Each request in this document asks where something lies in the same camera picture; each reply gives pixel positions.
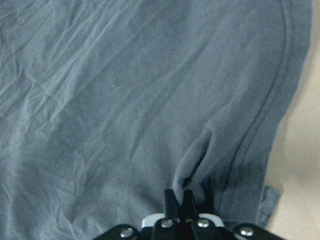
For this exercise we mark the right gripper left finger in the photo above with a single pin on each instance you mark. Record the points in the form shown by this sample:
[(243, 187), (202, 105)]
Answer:
[(171, 205)]

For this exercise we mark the black t-shirt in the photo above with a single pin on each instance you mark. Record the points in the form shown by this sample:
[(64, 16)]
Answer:
[(105, 104)]

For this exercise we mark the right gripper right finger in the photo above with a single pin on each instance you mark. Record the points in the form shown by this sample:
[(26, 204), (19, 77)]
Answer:
[(188, 208)]

